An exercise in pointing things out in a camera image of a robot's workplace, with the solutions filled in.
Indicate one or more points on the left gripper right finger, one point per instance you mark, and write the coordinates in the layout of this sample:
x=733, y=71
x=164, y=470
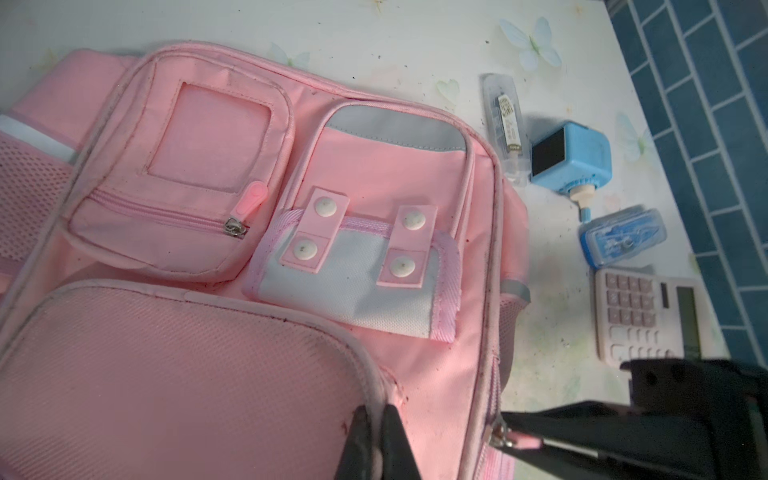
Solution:
x=397, y=456

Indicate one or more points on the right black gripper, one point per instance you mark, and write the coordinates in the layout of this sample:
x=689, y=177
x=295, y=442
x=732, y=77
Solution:
x=713, y=420

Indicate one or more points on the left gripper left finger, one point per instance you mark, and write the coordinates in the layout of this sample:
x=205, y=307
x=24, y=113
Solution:
x=357, y=458

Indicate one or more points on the white pink calculator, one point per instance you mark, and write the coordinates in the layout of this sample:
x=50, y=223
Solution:
x=641, y=316

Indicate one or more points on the pink student backpack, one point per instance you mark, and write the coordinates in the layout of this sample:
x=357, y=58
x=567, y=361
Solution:
x=209, y=260

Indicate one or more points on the blue geometry set case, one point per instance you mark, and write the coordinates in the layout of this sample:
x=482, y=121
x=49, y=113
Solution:
x=621, y=235

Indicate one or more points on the blue pencil sharpener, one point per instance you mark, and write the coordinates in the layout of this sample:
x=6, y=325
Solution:
x=574, y=161

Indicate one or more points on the clear plastic eraser case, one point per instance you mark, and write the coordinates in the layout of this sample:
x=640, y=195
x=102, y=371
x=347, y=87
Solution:
x=506, y=127

